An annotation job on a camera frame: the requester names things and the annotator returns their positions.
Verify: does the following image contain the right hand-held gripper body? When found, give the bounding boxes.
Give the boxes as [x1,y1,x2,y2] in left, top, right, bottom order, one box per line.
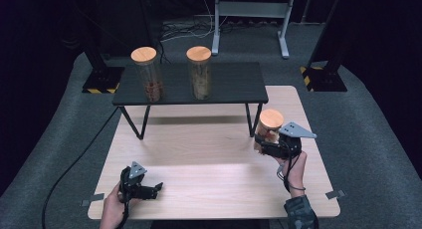
[270,121,317,160]

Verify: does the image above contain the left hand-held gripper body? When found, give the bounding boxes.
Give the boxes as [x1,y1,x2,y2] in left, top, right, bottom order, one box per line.
[118,160,158,203]

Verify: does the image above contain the glass jar with orange contents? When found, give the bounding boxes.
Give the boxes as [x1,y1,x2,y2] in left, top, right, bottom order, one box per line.
[254,109,286,153]

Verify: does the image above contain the black shelf with metal legs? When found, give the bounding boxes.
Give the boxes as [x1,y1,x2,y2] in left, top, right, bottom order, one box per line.
[111,62,269,140]

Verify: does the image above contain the glass jar with pale contents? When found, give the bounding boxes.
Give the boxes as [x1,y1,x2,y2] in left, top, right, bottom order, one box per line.
[185,45,213,101]

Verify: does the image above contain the glass jar with dark leaves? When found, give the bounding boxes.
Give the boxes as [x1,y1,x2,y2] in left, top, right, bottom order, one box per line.
[129,46,165,104]

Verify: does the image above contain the person's left hand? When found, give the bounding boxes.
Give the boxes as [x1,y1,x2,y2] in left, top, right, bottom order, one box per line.
[99,182,134,229]

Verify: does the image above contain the person's right hand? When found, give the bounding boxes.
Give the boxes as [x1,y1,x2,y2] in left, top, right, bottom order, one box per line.
[273,150,309,199]

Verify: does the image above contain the grey tape strip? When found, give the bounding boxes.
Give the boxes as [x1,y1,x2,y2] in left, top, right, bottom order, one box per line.
[324,189,346,200]
[81,193,106,207]

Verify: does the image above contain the black stand with striped base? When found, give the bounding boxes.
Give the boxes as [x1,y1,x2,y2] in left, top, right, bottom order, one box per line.
[75,0,125,95]
[300,0,348,93]

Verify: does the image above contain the grey metal stand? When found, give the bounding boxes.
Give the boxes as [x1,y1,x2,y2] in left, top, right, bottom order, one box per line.
[211,0,298,60]

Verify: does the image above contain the left hand-held gripper cable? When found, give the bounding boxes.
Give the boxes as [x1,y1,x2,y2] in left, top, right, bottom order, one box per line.
[115,193,131,229]

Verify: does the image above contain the hand-held gripper cable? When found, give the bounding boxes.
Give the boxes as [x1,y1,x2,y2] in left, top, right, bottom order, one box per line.
[115,193,131,229]
[276,148,307,194]

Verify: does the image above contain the right hand-held gripper cable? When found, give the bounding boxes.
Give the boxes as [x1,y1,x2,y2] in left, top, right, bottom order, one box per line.
[276,148,307,194]

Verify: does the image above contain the long black floor cable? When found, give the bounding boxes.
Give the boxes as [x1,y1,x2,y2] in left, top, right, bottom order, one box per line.
[41,107,120,229]

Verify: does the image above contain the bundle of floor cables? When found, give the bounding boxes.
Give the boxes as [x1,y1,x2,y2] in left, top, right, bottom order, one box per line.
[160,19,217,44]

